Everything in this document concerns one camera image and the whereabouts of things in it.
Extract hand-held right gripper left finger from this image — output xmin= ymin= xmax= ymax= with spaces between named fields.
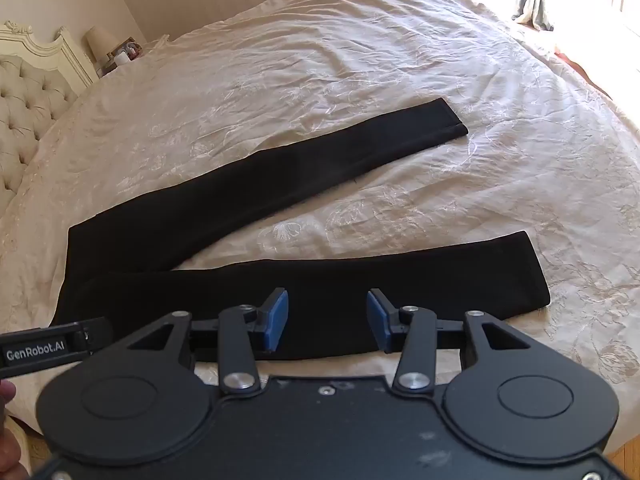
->
xmin=125 ymin=287 xmax=290 ymax=395

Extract person's left hand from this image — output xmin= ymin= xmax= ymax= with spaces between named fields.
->
xmin=0 ymin=381 xmax=25 ymax=480

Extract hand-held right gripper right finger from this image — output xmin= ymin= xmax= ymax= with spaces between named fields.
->
xmin=366 ymin=288 xmax=539 ymax=392

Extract cream embroidered bedspread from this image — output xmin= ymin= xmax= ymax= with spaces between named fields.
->
xmin=0 ymin=0 xmax=640 ymax=461

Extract cream bedside lamp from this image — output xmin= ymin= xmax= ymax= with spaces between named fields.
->
xmin=82 ymin=26 xmax=121 ymax=63

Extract black pants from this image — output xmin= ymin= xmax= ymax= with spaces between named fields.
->
xmin=52 ymin=97 xmax=552 ymax=364

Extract cream tufted headboard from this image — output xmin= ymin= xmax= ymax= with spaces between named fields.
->
xmin=0 ymin=20 xmax=101 ymax=211

